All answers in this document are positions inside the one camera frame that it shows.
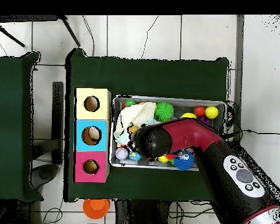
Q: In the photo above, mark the cream cloth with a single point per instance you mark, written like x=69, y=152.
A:
x=128, y=114

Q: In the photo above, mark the wooden box with three holes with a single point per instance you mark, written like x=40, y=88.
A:
x=92, y=178

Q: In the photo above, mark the orange cone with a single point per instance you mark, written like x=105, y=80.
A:
x=95, y=208

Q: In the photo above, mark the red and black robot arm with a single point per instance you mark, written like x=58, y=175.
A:
x=189, y=133

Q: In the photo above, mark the blue fuzzy ball with eyes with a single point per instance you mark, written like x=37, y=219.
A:
x=184, y=162

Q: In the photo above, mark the mint green cloth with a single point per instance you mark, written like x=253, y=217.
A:
x=122, y=140

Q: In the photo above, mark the white baseball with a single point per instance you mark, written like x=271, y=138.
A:
x=121, y=153

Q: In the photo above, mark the silver mesh bin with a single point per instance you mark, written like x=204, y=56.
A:
x=121, y=164

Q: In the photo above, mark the dark green table cloth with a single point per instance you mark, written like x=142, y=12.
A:
x=142, y=77

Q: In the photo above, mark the black upright stand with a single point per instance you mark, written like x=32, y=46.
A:
x=57, y=116

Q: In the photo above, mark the red orange ball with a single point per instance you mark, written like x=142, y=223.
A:
x=199, y=111

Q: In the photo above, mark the grey round stand base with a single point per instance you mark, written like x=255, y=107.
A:
x=44, y=175

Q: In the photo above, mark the green spiky ball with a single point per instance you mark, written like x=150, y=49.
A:
x=163, y=111

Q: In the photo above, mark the black tripod legs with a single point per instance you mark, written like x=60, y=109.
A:
x=71, y=32

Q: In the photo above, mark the globe print ball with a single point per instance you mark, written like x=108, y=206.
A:
x=134, y=156

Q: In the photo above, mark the green cloth covered side table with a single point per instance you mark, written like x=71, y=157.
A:
x=9, y=128

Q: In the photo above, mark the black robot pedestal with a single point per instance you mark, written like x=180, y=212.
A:
x=140, y=213

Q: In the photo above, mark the orange plush bear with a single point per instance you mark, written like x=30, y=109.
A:
x=133, y=129

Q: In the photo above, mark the yellow smooth ball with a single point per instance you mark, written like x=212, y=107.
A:
x=211, y=112

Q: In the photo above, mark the purple spiky ball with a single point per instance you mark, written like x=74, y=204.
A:
x=204, y=120

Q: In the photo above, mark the small yellow ball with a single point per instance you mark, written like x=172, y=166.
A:
x=162, y=159

